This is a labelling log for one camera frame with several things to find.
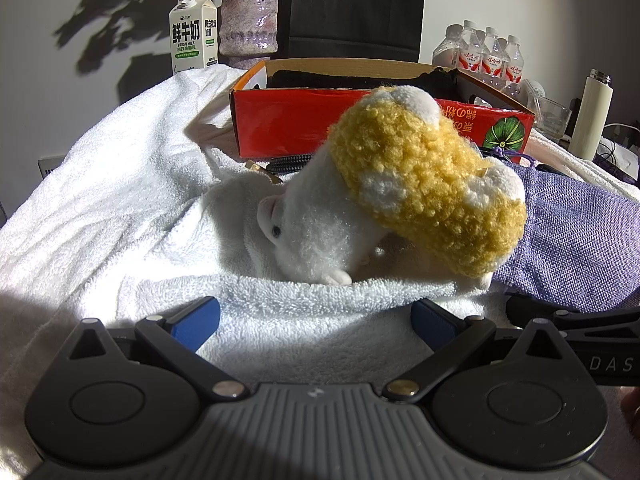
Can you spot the white milk carton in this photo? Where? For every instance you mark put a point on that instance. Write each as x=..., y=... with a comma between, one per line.
x=192, y=35

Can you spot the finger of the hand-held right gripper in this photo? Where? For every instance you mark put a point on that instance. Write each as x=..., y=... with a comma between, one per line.
x=525, y=307

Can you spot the red cardboard box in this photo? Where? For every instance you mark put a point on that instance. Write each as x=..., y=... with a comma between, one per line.
x=280, y=120

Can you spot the white towel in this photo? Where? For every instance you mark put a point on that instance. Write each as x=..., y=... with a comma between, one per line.
x=125, y=185

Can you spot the clear glass cup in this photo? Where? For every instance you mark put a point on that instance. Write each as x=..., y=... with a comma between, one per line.
x=550, y=120

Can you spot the purple glazed vase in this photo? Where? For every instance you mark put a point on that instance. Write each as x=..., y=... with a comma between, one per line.
x=248, y=20

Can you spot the white plastic box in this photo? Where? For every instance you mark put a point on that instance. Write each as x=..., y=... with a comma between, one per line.
x=50, y=166

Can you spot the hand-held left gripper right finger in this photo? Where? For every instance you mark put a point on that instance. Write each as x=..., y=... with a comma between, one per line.
x=434, y=325

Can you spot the yellow and white plush toy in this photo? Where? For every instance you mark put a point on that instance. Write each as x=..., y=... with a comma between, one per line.
x=425, y=170

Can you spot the cream thermos bottle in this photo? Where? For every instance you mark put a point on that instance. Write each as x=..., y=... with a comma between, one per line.
x=590, y=115

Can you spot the clear water bottle red label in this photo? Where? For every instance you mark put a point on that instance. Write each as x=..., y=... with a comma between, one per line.
x=513, y=67
x=470, y=47
x=445, y=52
x=492, y=55

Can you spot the small gold clip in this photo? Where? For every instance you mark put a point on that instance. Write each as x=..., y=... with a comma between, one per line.
x=267, y=174

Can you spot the black paper bag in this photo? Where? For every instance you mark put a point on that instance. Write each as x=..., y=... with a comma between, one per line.
x=355, y=10

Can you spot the person's right hand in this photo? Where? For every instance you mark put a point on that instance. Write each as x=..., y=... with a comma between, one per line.
x=634, y=410

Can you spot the small white round device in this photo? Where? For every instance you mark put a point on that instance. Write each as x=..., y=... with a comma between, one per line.
x=532, y=94

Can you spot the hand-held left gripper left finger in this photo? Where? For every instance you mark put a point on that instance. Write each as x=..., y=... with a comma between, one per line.
x=196, y=321

